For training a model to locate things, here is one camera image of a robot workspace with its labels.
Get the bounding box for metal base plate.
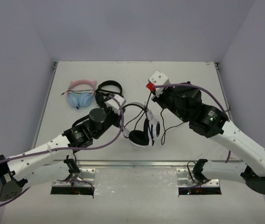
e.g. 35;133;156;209
51;168;96;188
176;167;220;188

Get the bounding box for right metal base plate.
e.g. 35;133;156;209
176;167;220;188

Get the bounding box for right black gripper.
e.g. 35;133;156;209
151;84;189;123

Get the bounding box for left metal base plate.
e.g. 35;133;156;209
51;168;96;188

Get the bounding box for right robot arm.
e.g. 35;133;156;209
147;82;265;195

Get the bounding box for pink blue cat headphones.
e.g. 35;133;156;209
61;79;97;109

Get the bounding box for metal rail strip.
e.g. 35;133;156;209
53;160;240;168

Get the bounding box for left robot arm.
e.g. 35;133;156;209
0;107;123;202

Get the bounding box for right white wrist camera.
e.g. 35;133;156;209
146;70;170;97

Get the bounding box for white black headphones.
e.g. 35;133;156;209
122;102;160;149

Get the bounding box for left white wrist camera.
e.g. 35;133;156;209
105;94;126;115

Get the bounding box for black headphone cable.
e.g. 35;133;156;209
123;92;190;146

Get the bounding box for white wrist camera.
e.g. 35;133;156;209
146;70;170;97
105;94;126;115

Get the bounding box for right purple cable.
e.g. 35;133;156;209
153;83;231;163

